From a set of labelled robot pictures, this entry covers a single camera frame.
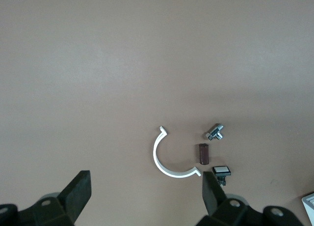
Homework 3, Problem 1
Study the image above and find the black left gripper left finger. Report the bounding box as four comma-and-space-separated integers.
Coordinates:
0, 170, 92, 226

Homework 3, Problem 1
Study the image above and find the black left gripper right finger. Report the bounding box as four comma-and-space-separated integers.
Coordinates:
196, 171, 305, 226

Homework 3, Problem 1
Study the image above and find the white square push button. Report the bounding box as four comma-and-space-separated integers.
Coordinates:
211, 166, 232, 187

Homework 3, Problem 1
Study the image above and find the white drawer cabinet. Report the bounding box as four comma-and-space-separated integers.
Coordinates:
301, 192, 314, 226

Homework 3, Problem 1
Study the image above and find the dark brown cylinder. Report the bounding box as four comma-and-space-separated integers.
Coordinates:
197, 143, 210, 166

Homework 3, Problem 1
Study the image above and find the small chrome metal fitting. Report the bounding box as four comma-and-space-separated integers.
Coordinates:
205, 123, 225, 141

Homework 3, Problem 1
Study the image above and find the white half-ring pipe clamp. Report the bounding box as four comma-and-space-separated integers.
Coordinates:
153, 125, 202, 179

